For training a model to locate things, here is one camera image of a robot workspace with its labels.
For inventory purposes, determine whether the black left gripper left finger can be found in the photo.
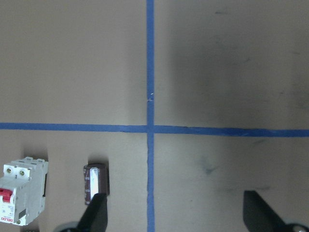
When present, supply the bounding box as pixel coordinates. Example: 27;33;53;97
77;193;108;232

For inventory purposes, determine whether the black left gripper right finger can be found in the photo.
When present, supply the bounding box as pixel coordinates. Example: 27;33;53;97
242;190;286;232

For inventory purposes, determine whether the white circuit breaker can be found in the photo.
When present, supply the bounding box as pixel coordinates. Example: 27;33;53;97
0;157;49;226

